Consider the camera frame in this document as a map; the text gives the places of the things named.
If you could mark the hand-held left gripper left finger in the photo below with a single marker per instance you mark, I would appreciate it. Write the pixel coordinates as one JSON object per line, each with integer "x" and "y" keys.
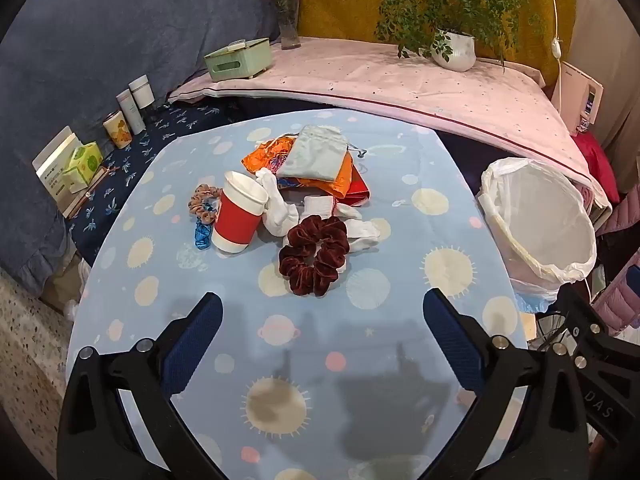
{"x": 195, "y": 345}

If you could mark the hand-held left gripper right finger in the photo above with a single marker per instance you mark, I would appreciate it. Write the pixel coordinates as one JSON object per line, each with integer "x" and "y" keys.
{"x": 450, "y": 340}

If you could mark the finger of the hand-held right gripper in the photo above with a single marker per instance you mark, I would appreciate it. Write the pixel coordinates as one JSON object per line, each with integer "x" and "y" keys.
{"x": 585, "y": 345}

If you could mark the bin with white liner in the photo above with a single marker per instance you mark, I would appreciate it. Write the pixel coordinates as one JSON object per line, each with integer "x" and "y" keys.
{"x": 540, "y": 220}

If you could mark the orange plastic bag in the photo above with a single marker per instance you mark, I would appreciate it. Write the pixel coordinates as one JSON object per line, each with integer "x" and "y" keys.
{"x": 350, "y": 180}

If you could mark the light pink puffer jacket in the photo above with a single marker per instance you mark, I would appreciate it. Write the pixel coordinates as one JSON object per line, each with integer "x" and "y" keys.
{"x": 617, "y": 300}

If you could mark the light blue cloth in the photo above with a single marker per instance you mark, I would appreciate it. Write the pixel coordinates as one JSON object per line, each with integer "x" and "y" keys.
{"x": 532, "y": 302}

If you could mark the planet print blue tablecloth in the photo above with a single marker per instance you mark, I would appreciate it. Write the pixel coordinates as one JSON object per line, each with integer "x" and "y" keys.
{"x": 300, "y": 360}

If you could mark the blue scrunchie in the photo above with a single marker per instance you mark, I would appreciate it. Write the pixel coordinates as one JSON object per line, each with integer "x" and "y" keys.
{"x": 202, "y": 235}

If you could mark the mauve puffer jacket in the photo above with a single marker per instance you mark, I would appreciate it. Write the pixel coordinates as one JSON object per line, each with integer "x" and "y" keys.
{"x": 622, "y": 215}

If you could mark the red cup with white lid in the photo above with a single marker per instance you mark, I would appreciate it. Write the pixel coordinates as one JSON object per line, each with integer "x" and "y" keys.
{"x": 237, "y": 215}

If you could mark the white sock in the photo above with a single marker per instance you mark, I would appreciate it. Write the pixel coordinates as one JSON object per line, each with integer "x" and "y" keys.
{"x": 357, "y": 232}
{"x": 320, "y": 206}

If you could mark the tan patterned scrunchie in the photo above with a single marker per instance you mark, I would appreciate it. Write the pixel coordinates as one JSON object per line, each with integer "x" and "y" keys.
{"x": 202, "y": 190}

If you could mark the crumpled white tissue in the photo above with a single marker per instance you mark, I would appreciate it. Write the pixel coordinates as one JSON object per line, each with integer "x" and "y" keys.
{"x": 277, "y": 210}

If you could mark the dark red velvet scrunchie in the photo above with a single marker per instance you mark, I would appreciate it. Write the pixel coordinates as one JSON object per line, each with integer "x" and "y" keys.
{"x": 330, "y": 232}

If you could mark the wooden board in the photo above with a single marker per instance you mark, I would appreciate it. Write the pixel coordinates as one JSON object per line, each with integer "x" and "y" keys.
{"x": 87, "y": 195}

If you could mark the magenta cloth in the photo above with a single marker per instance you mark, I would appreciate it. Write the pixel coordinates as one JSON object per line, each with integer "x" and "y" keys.
{"x": 595, "y": 160}

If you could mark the green tissue pack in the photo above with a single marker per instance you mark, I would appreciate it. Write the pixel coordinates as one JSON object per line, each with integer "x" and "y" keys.
{"x": 85, "y": 162}

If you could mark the navy printed cloth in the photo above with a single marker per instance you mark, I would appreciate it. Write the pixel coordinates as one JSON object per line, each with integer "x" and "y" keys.
{"x": 165, "y": 125}

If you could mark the orange print canister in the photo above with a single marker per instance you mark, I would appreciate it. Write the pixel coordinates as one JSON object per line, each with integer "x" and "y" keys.
{"x": 116, "y": 130}

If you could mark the white paper box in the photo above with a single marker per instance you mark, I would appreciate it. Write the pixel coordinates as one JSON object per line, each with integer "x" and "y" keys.
{"x": 52, "y": 165}

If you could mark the tall white canister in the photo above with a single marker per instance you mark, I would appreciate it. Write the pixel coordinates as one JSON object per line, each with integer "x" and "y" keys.
{"x": 131, "y": 112}

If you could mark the pale box appliance with display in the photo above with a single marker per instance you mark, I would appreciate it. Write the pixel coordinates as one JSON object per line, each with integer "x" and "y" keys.
{"x": 575, "y": 95}

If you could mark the pink blanket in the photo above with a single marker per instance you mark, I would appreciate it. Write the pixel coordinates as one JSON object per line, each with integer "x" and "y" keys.
{"x": 400, "y": 85}

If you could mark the short white canister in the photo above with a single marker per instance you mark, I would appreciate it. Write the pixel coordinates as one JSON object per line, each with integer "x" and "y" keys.
{"x": 140, "y": 91}

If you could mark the green tissue box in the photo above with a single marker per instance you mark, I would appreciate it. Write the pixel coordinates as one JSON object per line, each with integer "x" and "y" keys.
{"x": 237, "y": 62}

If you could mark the potted green plant white pot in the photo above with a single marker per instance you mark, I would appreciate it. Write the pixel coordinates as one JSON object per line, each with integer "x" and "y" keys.
{"x": 457, "y": 50}

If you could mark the grey blue curtain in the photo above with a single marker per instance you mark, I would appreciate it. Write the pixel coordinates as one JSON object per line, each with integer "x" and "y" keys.
{"x": 100, "y": 35}

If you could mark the glass vase with pink flowers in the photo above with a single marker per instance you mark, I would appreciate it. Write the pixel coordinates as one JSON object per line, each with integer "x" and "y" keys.
{"x": 290, "y": 30}

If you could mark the mustard yellow cloth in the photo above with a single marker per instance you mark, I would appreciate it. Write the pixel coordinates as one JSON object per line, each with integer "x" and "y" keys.
{"x": 340, "y": 10}

